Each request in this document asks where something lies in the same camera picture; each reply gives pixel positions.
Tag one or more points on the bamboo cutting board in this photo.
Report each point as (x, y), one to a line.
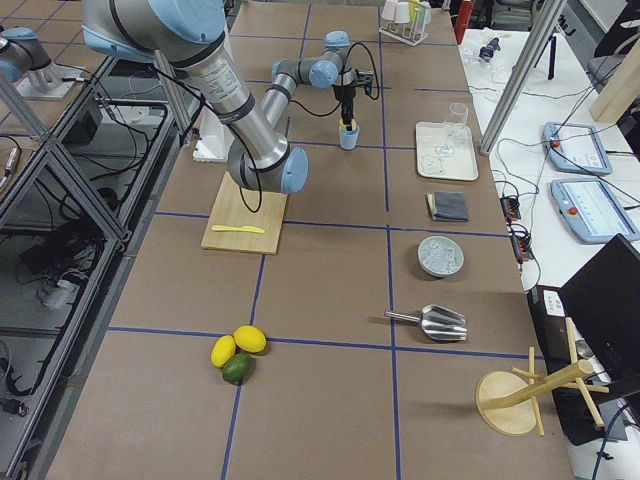
(236, 207)

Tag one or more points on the green bowl of ice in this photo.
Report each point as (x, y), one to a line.
(440, 256)

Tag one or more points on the lemon half piece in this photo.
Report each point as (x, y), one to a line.
(356, 126)

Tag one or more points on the metal ice scoop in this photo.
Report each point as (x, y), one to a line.
(438, 323)

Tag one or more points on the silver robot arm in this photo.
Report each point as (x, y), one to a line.
(26, 63)
(191, 35)

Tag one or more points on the blue plastic cup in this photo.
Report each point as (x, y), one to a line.
(348, 138)

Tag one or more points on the black laptop computer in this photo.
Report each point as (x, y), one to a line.
(602, 299)

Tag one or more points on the yellow plastic knife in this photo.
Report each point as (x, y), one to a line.
(238, 229)

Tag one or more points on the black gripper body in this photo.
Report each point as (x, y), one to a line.
(345, 95)

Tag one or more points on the teach pendant tablet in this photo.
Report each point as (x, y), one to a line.
(592, 211)
(575, 148)

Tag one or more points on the lower teach pendant tablet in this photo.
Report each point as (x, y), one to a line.
(592, 211)

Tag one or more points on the wooden cup tree stand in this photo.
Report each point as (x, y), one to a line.
(508, 400)

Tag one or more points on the grey folded cloth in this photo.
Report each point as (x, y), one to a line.
(447, 206)

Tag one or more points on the clear wine glass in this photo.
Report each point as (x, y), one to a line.
(456, 120)

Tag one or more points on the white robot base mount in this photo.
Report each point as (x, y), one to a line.
(214, 140)

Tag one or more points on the aluminium frame post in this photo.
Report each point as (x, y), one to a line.
(541, 30)

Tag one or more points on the cream bear serving tray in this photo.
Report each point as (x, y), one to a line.
(460, 166)

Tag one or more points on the upper teach pendant tablet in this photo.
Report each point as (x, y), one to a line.
(575, 148)

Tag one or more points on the green lime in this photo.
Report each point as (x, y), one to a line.
(237, 368)

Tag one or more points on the whole yellow lemon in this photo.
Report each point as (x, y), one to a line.
(250, 339)

